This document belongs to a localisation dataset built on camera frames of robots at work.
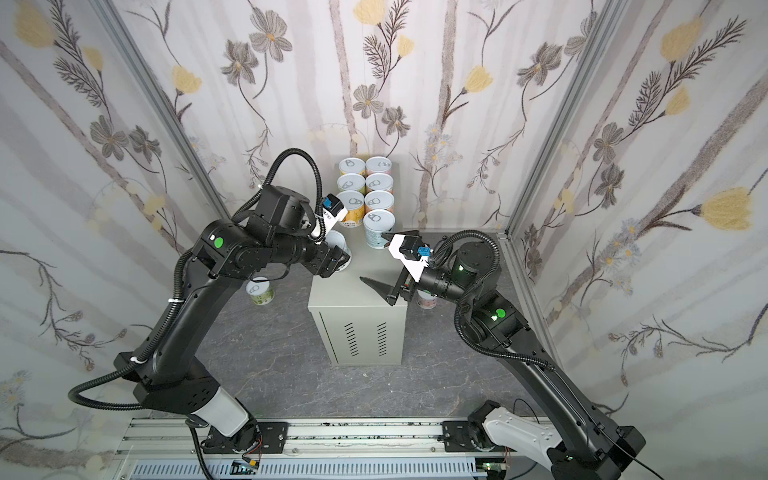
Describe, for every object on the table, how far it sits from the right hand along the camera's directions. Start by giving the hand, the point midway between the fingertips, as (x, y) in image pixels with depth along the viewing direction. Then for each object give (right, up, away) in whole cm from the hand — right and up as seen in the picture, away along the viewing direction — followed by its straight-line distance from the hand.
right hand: (377, 251), depth 53 cm
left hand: (-10, +3, +10) cm, 14 cm away
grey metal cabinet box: (-5, -16, +14) cm, 22 cm away
